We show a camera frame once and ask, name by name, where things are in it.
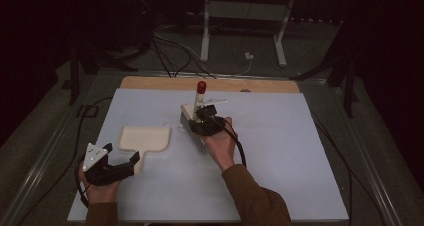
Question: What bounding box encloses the cream hand brush red tip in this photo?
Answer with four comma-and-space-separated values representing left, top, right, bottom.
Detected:
179, 80, 210, 154

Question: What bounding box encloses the black floor cable bundle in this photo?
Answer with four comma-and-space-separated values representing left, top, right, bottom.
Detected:
150, 29, 218, 79

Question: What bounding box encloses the white cable with plug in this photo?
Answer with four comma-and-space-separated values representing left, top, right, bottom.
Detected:
229, 51, 255, 78

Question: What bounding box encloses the person's right hand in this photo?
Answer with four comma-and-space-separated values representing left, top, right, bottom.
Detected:
202, 116, 240, 172

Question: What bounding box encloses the long black floor cable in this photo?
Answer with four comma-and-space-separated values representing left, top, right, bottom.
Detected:
14, 96, 115, 226
310, 110, 388, 226

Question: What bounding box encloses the black tripod stand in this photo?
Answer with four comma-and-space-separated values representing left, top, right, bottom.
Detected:
60, 40, 139, 106
289, 19, 361, 119

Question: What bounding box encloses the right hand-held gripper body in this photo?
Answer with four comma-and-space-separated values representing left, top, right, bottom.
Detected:
188, 99, 229, 137

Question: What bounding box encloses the pale grey table mat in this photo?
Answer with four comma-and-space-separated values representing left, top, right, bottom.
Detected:
66, 87, 350, 224

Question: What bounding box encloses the aluminium floor frame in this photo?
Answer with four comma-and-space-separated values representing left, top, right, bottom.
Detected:
0, 68, 404, 226

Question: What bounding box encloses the cream plastic dustpan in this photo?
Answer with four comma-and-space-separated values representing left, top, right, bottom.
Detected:
117, 125, 172, 174

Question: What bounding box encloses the person's left hand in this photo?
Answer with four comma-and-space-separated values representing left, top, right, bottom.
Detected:
77, 164, 122, 206

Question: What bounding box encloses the white metal stand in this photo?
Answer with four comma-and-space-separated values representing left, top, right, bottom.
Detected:
199, 0, 298, 68

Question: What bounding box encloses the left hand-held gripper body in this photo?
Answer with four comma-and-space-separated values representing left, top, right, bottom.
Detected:
81, 142, 135, 187

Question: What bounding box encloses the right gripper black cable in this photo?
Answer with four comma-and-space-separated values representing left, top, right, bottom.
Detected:
206, 114, 248, 169

